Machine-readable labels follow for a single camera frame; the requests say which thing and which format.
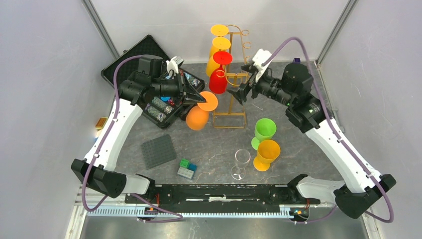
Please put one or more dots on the yellow orange toy brick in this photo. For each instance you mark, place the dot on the yellow orange toy brick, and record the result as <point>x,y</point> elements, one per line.
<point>101,123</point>

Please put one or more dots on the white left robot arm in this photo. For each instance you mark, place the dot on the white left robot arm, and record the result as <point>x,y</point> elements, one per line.
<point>97,169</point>

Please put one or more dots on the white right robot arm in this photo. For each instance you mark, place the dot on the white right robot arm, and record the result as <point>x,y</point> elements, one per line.
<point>361,185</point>

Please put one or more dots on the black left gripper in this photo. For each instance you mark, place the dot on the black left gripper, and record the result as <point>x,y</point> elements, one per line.
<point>186,93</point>

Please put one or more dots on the green plastic wine glass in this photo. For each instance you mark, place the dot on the green plastic wine glass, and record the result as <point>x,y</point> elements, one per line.
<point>264,130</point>

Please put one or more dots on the yellow plastic wine glass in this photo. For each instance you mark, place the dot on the yellow plastic wine glass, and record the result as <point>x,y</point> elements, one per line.
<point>218,44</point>
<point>268,151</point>
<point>219,30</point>

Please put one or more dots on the black poker chip case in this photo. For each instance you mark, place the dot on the black poker chip case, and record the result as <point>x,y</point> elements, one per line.
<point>162,111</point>

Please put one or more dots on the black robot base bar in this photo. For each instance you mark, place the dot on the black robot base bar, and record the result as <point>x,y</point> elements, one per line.
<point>225,198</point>

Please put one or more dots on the green grey blue bricks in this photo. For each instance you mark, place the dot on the green grey blue bricks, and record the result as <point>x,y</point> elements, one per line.
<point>186,169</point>

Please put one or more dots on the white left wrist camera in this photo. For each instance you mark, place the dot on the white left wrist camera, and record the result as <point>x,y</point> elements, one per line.
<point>173,65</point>

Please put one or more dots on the red plastic wine glass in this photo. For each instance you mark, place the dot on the red plastic wine glass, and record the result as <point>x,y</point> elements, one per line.
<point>218,79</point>

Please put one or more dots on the grey building baseplate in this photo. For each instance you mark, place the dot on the grey building baseplate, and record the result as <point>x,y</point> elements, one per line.
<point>158,151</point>

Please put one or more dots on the gold wire wine glass rack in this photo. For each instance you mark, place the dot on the gold wire wine glass rack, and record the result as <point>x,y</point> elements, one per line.
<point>234,79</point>

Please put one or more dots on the orange plastic wine glass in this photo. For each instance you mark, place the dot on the orange plastic wine glass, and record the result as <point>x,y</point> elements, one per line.
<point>198,116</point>

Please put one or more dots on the clear wine glass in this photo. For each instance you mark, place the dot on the clear wine glass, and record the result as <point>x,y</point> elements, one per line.
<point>242,158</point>

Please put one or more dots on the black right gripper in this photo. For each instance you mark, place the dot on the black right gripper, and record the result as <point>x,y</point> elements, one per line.
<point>241,94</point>

